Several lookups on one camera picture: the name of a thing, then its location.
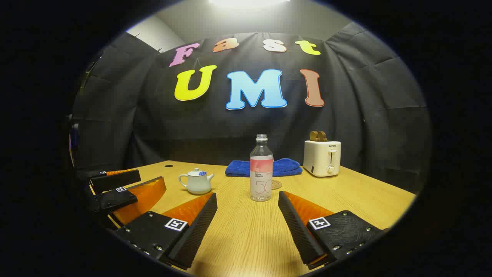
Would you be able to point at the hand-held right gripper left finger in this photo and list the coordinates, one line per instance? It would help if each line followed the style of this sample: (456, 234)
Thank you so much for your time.
(200, 231)

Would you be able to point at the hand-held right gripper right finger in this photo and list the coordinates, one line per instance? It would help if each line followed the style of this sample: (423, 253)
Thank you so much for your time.
(298, 231)

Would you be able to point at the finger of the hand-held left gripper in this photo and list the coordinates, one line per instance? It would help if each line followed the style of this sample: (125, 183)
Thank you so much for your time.
(115, 181)
(115, 199)

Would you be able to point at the white ceramic teacup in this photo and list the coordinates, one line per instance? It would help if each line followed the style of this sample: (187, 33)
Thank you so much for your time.
(198, 185)

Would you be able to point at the round cork coaster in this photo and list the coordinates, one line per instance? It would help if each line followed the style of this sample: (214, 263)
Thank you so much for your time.
(277, 185)

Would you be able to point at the clear water bottle pink label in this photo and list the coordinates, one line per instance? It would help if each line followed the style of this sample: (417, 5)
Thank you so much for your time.
(261, 181)

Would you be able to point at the blue folded towel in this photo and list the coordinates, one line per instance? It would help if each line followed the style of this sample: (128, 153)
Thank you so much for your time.
(238, 169)

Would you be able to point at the white toaster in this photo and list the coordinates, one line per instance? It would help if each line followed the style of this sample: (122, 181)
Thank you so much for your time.
(319, 157)

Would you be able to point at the brown toast slice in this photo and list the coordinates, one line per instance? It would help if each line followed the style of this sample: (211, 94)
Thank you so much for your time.
(323, 136)
(313, 136)

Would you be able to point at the ceiling light panel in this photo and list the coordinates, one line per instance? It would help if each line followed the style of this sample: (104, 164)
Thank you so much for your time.
(250, 2)

